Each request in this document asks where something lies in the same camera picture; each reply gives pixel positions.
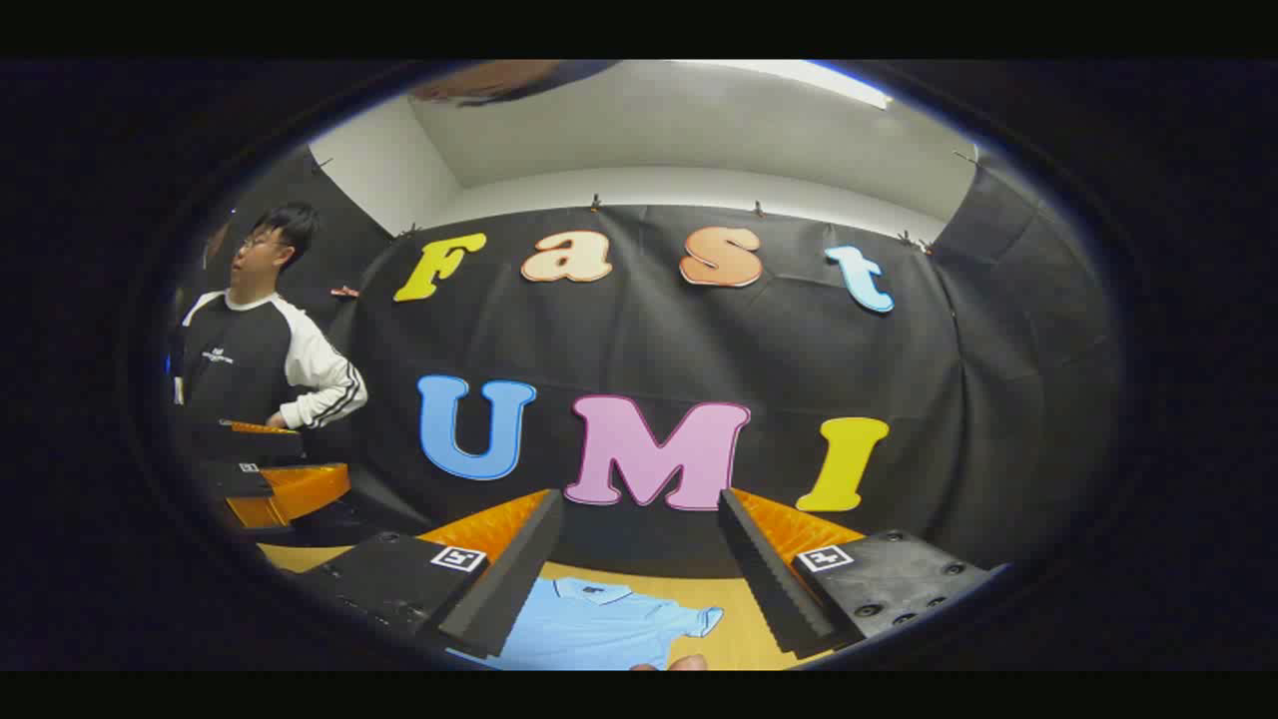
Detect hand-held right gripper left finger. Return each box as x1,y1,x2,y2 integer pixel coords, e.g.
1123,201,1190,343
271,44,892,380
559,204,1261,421
295,487,566,660

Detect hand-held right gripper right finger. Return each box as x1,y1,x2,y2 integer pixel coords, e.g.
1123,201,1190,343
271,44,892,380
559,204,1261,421
717,487,1007,660

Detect light blue T-shirt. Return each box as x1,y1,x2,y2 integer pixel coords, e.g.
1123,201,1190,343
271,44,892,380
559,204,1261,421
447,576,725,671

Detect black backdrop cloth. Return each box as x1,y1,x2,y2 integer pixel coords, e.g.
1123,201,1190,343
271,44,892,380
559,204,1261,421
170,145,1129,580

